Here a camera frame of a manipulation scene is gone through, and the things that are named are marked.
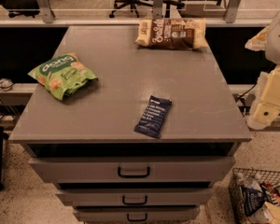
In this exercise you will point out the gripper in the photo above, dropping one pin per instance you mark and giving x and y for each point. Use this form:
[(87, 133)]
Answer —
[(279, 44)]

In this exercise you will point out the green rice chip bag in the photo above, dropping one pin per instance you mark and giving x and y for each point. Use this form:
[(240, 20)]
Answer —
[(63, 75)]

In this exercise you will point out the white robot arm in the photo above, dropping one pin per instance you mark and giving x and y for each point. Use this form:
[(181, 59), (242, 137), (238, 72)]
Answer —
[(268, 40)]

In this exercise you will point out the red snack bag in basket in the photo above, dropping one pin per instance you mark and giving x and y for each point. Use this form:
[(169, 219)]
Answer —
[(271, 193)]

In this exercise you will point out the dark blue bag in basket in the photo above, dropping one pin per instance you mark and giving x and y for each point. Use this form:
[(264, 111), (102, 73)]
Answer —
[(253, 200)]

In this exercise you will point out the brown chip bag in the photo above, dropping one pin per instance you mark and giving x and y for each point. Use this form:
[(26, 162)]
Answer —
[(172, 34)]

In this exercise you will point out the top grey drawer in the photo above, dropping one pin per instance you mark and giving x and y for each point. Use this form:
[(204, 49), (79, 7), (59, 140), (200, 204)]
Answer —
[(132, 169)]

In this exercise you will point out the grey drawer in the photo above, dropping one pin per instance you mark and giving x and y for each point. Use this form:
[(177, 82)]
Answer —
[(134, 197), (132, 169), (136, 214)]

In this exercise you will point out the dark blue snack bar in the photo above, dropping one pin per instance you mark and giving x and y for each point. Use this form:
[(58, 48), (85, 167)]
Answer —
[(151, 122)]

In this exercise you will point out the black office chair centre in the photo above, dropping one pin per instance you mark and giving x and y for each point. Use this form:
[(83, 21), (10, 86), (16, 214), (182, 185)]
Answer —
[(120, 4)]

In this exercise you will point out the grey drawer cabinet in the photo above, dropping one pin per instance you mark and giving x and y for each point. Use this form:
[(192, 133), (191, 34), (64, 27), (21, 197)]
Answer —
[(99, 119)]

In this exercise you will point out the bottom grey drawer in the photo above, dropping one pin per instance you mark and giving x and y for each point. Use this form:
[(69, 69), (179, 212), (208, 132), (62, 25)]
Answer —
[(136, 214)]

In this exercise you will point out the middle grey drawer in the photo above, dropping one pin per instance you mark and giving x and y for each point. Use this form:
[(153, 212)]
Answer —
[(134, 197)]

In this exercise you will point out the wire basket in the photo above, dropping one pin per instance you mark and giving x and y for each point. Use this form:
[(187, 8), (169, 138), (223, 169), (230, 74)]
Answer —
[(251, 178)]

